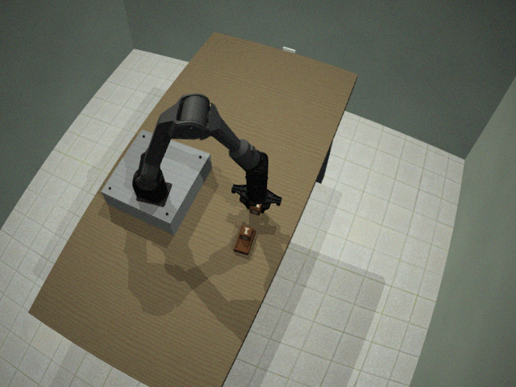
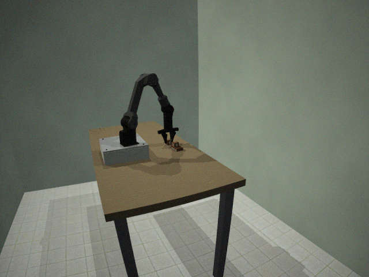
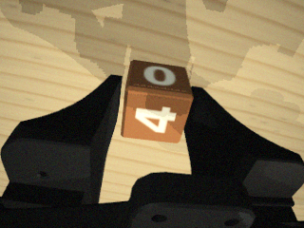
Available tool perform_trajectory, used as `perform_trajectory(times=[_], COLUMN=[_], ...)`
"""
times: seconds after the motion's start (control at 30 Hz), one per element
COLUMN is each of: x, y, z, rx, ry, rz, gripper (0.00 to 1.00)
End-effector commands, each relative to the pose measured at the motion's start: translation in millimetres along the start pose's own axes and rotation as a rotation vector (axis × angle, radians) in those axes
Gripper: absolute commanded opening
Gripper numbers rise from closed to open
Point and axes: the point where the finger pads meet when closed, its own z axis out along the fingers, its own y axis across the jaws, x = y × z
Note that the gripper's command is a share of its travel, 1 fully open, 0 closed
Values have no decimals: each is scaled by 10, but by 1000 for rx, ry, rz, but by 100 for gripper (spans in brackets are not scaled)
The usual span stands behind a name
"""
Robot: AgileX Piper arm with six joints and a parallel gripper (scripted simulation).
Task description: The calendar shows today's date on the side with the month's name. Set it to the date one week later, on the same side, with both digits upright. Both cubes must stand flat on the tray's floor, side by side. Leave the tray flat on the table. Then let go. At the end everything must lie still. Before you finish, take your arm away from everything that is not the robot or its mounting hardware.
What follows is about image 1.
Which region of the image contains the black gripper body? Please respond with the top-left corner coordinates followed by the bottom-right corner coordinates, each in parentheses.
top-left (231, 184), bottom-right (282, 206)

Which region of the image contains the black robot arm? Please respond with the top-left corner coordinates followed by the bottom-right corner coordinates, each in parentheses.
top-left (132, 94), bottom-right (268, 206)

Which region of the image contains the orange rectangular tray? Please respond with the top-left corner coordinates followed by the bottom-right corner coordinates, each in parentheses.
top-left (234, 230), bottom-right (256, 256)

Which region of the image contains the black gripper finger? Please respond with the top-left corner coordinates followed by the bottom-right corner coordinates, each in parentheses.
top-left (239, 196), bottom-right (250, 210)
top-left (260, 203), bottom-right (271, 214)

